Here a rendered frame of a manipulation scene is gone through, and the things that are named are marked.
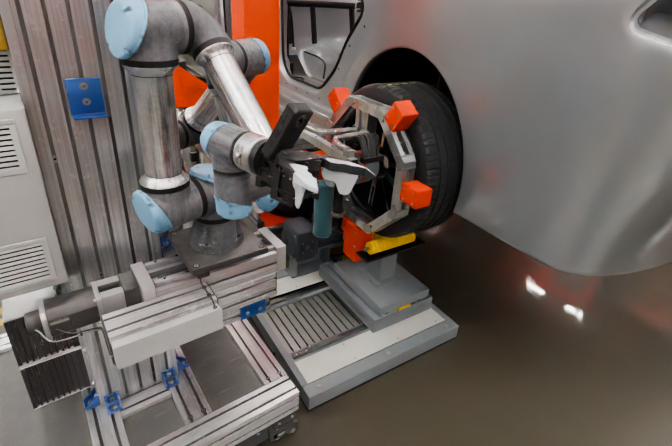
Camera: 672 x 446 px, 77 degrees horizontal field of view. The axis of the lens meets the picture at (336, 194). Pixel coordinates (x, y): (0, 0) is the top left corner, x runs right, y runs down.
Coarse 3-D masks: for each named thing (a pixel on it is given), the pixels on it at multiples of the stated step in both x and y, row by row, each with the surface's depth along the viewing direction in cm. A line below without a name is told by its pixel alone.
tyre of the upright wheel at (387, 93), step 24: (384, 96) 167; (408, 96) 160; (432, 96) 166; (432, 120) 157; (456, 120) 163; (432, 144) 154; (456, 144) 160; (432, 168) 154; (456, 168) 161; (432, 192) 157; (456, 192) 165; (408, 216) 168; (432, 216) 167
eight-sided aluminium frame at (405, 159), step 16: (352, 96) 172; (336, 112) 183; (352, 112) 181; (368, 112) 164; (384, 112) 156; (384, 128) 157; (400, 144) 158; (400, 160) 152; (400, 176) 154; (352, 208) 194; (400, 208) 160; (368, 224) 178; (384, 224) 168
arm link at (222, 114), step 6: (234, 42) 128; (234, 48) 127; (240, 48) 128; (234, 54) 126; (240, 54) 128; (240, 60) 128; (240, 66) 128; (210, 84) 126; (210, 90) 127; (216, 96) 128; (216, 102) 129; (216, 108) 131; (222, 108) 129; (222, 114) 129; (222, 120) 130; (228, 120) 130
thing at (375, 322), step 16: (320, 272) 230; (336, 272) 225; (336, 288) 218; (352, 288) 214; (352, 304) 206; (368, 304) 204; (416, 304) 205; (368, 320) 196; (384, 320) 196; (400, 320) 203
